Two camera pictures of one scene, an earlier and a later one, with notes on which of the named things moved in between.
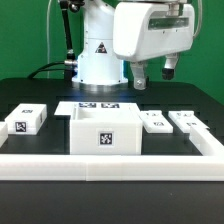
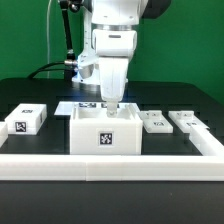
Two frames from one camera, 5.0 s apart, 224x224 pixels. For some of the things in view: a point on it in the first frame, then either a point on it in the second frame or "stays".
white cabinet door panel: x=185 y=119 stays
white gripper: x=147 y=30 to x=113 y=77
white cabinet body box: x=106 y=128 stays
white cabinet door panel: x=154 y=121 stays
